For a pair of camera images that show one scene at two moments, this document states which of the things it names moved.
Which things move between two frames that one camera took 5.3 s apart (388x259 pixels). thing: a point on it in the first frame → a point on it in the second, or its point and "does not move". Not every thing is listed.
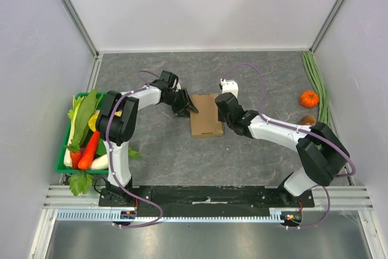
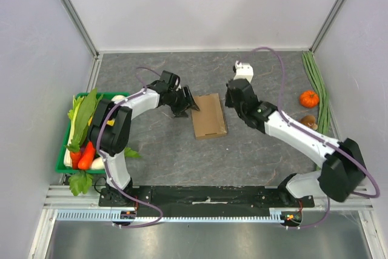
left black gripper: [186, 103] does not move
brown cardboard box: [205, 123] does not move
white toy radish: [100, 162] does not move
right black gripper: [224, 105] → [235, 90]
